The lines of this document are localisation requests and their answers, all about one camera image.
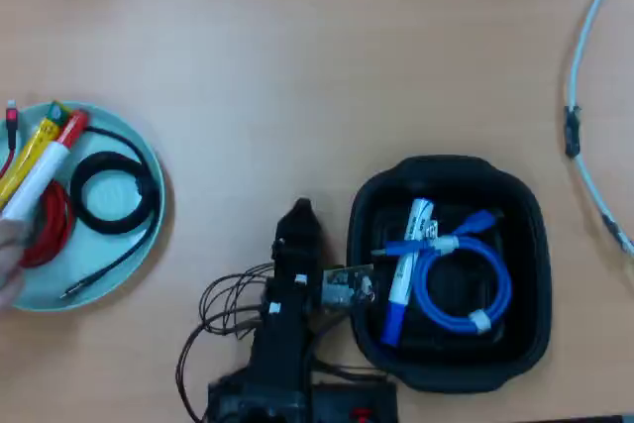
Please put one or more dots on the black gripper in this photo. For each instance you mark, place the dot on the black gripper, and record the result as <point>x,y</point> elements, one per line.
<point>292,284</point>

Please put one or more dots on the white marker pen red cap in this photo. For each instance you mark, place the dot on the white marker pen red cap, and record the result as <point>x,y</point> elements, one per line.
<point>44,165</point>

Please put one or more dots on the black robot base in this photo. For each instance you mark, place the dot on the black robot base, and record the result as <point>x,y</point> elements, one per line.
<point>337,403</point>

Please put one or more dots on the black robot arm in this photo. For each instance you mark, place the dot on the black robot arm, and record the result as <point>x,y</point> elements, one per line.
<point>277,353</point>

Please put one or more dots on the white marker pen blue cap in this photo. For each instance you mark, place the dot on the white marker pen blue cap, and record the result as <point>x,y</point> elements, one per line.
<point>401,289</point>

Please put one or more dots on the light green bowl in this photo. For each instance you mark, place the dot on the light green bowl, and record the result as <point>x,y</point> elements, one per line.
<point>109,264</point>

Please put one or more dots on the person's hand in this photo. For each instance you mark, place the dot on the person's hand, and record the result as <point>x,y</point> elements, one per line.
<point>11,259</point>

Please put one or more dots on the red clamp knob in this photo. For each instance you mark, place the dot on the red clamp knob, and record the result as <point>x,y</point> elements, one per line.
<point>360,415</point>

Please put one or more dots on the black square container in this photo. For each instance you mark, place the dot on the black square container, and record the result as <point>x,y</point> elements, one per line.
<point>535,294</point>

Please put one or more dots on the yellow tube green cap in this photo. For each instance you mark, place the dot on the yellow tube green cap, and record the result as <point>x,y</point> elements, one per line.
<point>25,155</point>

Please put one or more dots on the small camera circuit board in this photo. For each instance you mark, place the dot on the small camera circuit board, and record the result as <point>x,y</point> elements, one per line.
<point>347,286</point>

